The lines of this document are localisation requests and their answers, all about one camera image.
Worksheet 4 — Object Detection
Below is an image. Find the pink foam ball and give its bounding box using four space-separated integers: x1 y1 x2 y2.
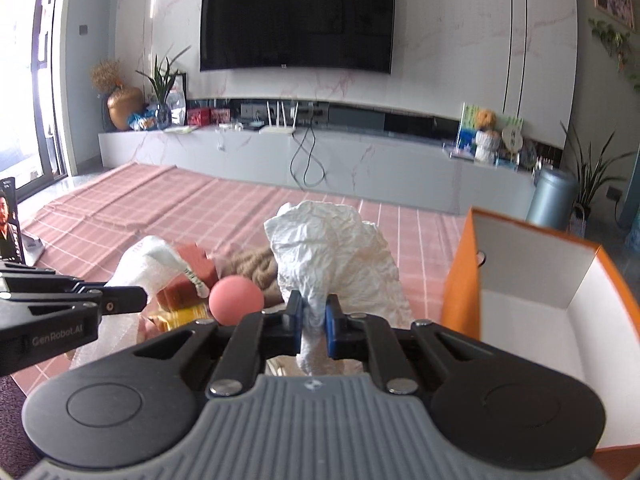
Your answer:
208 275 265 326

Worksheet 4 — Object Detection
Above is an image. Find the white paper cloth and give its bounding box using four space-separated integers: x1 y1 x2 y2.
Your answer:
264 200 412 375

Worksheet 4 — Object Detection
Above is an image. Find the white paper towel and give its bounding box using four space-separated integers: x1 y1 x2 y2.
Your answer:
70 313 149 370

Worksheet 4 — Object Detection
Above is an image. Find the red sponge block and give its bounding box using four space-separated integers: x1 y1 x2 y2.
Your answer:
155 242 219 311

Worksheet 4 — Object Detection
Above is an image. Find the yellow sponge pad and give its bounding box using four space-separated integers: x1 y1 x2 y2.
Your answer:
149 304 210 333

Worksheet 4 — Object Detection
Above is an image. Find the pink checkered tablecloth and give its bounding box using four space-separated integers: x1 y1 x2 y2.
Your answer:
8 161 469 396

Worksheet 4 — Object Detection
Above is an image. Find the marble tv cabinet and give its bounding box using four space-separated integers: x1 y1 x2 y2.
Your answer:
99 127 534 219

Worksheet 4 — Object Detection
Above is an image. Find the white wifi router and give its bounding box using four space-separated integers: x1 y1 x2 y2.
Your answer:
259 101 299 134

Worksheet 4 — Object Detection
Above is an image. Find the orange cardboard box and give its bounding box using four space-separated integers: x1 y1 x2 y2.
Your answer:
440 208 640 479

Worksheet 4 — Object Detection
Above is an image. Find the golden round vase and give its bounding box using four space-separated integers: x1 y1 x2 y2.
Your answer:
106 87 144 130

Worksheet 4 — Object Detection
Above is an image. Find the red tin box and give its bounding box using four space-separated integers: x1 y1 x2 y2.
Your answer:
186 107 210 127

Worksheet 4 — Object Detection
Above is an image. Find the grey metal trash can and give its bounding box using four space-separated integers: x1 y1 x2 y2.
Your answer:
526 167 579 231

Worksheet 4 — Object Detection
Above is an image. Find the brown teddy bear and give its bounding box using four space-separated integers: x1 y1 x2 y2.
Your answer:
474 108 497 131

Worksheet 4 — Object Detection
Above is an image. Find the green plant in vase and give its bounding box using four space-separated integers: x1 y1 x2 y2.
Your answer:
137 46 190 130

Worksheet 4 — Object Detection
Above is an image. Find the potted green floor plant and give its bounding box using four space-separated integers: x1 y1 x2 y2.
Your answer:
561 124 634 237

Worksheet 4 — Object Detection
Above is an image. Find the brown knitted rope toy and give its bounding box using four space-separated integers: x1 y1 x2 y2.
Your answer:
214 246 283 309

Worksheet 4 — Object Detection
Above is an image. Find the black wall television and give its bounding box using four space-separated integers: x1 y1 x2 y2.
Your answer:
200 0 396 74

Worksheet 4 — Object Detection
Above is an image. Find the framed wall picture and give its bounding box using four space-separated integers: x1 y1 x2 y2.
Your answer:
593 0 636 30

